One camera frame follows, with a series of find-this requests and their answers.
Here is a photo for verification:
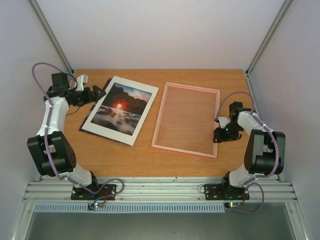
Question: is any dark backing sheet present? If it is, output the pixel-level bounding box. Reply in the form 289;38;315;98
80;76;135;146

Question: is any sunset landscape photo white border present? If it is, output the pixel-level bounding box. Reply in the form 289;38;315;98
80;76;159;146

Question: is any pink wooden picture frame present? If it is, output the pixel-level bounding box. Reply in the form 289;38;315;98
151;81;221;160

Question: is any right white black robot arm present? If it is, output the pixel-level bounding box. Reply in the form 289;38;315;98
205;101;286;200

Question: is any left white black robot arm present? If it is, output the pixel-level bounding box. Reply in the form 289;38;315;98
27;72;106;199

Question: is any right small circuit board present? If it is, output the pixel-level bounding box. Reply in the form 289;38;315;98
224;201;242;209

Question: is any small circuit board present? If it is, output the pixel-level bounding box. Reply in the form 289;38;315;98
224;201;242;209
87;202;104;211

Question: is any left small circuit board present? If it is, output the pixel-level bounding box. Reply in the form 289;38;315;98
87;202;104;211

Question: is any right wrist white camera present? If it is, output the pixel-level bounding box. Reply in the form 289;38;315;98
215;116;230;129

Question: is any wrist white camera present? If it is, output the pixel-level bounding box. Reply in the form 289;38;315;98
75;74;89;91
215;116;230;129

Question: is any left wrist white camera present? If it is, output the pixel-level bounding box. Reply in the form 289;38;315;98
75;74;89;91

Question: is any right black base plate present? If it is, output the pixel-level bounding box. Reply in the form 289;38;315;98
204;183;250;201

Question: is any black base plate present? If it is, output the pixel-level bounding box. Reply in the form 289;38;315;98
70;184;117;201
204;183;250;201

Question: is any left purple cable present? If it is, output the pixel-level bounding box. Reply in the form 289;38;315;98
32;62;125;202

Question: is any grey slotted cable duct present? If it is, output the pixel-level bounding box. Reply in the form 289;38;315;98
34;203;225;214

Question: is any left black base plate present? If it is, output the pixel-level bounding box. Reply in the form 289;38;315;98
70;184;117;201

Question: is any aluminium front rail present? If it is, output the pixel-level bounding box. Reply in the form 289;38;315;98
23;176;298;203

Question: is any left aluminium corner post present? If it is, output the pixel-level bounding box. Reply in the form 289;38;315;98
27;0;75;74

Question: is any aluminium corner post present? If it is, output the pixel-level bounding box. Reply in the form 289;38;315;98
27;0;75;74
245;0;294;78

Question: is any right aluminium corner post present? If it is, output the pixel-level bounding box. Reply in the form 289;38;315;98
245;0;294;78

